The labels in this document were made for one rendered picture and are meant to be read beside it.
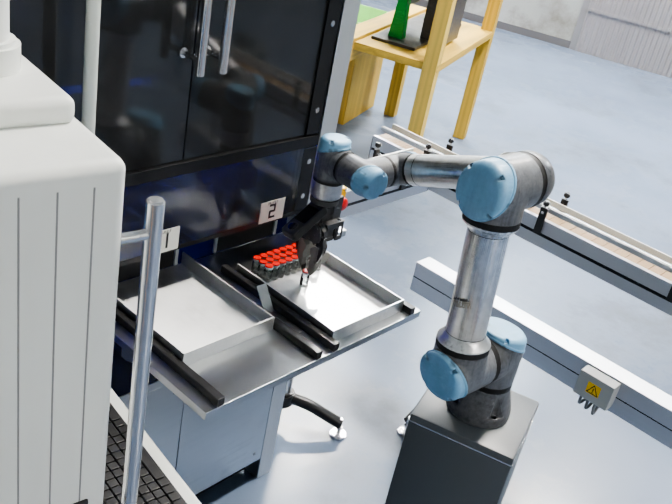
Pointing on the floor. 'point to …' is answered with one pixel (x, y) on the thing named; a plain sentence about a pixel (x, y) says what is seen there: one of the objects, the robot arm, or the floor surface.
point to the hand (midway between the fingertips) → (305, 268)
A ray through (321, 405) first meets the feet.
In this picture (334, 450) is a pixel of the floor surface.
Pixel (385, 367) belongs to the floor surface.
